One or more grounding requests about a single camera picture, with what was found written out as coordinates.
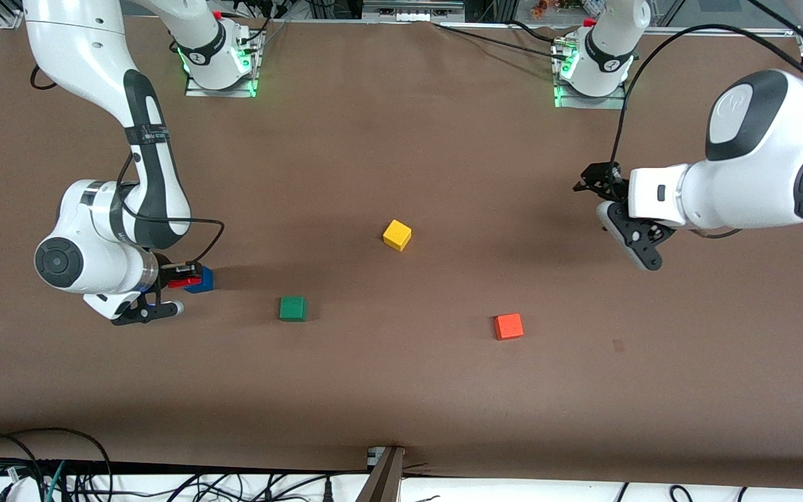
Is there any blue wooden block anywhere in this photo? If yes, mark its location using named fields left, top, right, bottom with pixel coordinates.
left=184, top=268, right=215, bottom=295

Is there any orange wooden block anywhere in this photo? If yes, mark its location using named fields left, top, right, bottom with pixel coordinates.
left=494, top=313, right=524, bottom=341

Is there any yellow wooden block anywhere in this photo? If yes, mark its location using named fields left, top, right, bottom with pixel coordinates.
left=382, top=219, right=413, bottom=252

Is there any brown table cover sheet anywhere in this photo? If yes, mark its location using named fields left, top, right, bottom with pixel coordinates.
left=0, top=13, right=803, bottom=489

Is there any grey metal beam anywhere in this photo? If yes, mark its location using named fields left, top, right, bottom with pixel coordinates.
left=355, top=446, right=406, bottom=502

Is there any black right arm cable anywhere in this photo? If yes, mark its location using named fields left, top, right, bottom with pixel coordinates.
left=116, top=150, right=226, bottom=267

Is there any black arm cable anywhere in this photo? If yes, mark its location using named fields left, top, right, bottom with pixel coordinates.
left=116, top=150, right=226, bottom=267
left=609, top=24, right=803, bottom=168

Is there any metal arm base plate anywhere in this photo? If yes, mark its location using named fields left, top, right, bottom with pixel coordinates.
left=185, top=29, right=263, bottom=98
left=553, top=40, right=629, bottom=110

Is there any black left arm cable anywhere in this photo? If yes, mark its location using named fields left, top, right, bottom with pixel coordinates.
left=609, top=24, right=803, bottom=168

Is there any black base cable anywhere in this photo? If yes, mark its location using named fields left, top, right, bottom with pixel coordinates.
left=510, top=20, right=571, bottom=45
left=435, top=23, right=564, bottom=56

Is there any aluminium edge rail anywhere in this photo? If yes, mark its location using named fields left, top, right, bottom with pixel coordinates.
left=642, top=26, right=800, bottom=37

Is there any black looping cable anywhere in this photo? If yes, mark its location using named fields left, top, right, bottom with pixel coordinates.
left=0, top=427, right=114, bottom=502

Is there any green cable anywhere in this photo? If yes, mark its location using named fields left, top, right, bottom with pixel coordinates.
left=44, top=460, right=68, bottom=502

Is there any aluminium frame beam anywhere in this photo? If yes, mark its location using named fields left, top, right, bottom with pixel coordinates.
left=363, top=0, right=466, bottom=23

